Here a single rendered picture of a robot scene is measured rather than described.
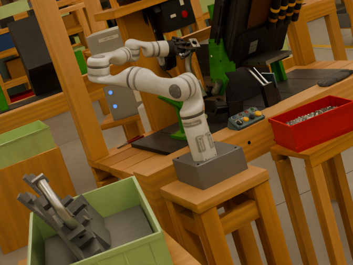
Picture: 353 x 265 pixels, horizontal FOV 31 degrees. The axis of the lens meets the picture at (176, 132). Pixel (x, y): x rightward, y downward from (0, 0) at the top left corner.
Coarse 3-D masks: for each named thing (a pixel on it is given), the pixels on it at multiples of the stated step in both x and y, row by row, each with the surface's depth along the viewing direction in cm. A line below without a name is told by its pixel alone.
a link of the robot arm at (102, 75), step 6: (132, 66) 251; (90, 72) 259; (96, 72) 258; (102, 72) 259; (108, 72) 261; (126, 72) 249; (90, 78) 260; (96, 78) 259; (102, 78) 259; (108, 78) 257; (114, 78) 254; (120, 78) 251; (126, 78) 249; (108, 84) 257; (114, 84) 255; (120, 84) 252; (126, 84) 250
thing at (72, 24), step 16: (64, 0) 952; (0, 16) 926; (16, 16) 927; (64, 16) 966; (80, 32) 1009; (0, 48) 932; (80, 48) 975; (16, 64) 948; (16, 80) 941; (16, 96) 993
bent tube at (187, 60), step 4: (192, 40) 303; (196, 40) 304; (192, 44) 301; (196, 44) 302; (192, 52) 306; (188, 56) 307; (188, 60) 309; (188, 64) 309; (188, 68) 309; (188, 72) 309; (192, 72) 309; (204, 92) 301; (204, 96) 303
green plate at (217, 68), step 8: (208, 40) 309; (216, 40) 303; (216, 48) 304; (224, 48) 302; (216, 56) 304; (224, 56) 302; (216, 64) 305; (224, 64) 303; (232, 64) 305; (216, 72) 306; (224, 72) 302
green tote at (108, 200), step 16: (96, 192) 244; (112, 192) 245; (128, 192) 246; (96, 208) 245; (112, 208) 246; (128, 208) 247; (144, 208) 229; (32, 224) 228; (32, 240) 214; (144, 240) 187; (160, 240) 188; (32, 256) 203; (96, 256) 185; (112, 256) 186; (128, 256) 187; (144, 256) 188; (160, 256) 189
